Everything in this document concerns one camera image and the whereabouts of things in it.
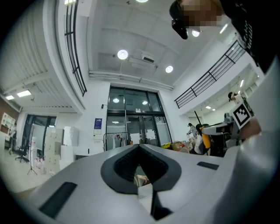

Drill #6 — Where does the person's black shirt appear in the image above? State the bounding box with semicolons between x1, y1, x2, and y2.
222;0;277;74

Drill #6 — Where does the blue wall poster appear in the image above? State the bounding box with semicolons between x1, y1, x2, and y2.
93;117;103;136

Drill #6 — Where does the person's head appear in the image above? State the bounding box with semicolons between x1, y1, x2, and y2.
175;0;223;31

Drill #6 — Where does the white ceiling air unit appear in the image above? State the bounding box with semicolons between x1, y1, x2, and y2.
128;49;158;69

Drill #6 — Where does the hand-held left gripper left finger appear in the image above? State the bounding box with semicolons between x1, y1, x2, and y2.
21;144;151;224

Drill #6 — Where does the black framed glass entrance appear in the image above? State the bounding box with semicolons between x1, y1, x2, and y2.
106;86;173;152

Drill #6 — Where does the black head-worn camera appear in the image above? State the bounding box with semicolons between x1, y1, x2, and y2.
171;17;189;40

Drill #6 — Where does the black office chair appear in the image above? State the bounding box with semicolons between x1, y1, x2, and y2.
14;145;31;163

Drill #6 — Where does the black tripod stand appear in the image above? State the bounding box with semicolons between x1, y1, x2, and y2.
27;124;38;176

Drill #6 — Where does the black mezzanine railing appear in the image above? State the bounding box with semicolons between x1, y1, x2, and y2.
174;38;246;109
64;0;88;97

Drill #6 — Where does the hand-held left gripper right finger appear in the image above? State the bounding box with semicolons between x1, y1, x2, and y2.
140;144;228;224

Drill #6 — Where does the stack of white boxes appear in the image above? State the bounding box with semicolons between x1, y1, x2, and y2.
44;128;76;175

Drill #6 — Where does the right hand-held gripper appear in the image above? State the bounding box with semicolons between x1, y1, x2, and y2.
202;103;256;143

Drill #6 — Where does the black clothes rack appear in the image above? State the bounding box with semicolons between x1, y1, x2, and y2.
102;132;130;152

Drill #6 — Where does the white cubby shelf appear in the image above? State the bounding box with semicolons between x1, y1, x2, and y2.
0;112;16;133

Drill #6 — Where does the person's right forearm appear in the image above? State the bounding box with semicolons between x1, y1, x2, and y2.
239;119;263;141

